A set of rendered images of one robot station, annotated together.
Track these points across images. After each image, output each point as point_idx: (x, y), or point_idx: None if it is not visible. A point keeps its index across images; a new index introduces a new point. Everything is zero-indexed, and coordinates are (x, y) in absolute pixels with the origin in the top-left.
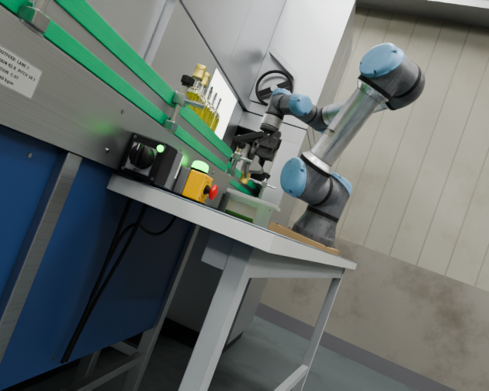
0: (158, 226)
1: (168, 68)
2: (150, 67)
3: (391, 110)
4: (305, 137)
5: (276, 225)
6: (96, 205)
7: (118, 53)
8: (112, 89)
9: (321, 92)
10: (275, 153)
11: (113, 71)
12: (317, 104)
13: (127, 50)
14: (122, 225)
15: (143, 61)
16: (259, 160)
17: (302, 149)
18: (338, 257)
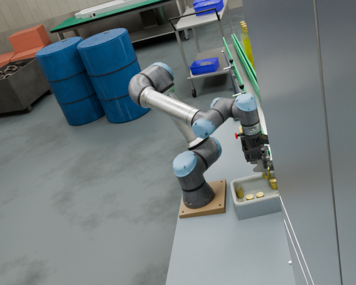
0: None
1: None
2: (241, 82)
3: (147, 107)
4: (290, 244)
5: (220, 180)
6: None
7: (239, 79)
8: (239, 88)
9: (267, 125)
10: (244, 154)
11: (240, 83)
12: (275, 162)
13: (239, 78)
14: None
15: (240, 80)
16: (257, 160)
17: (300, 281)
18: (179, 211)
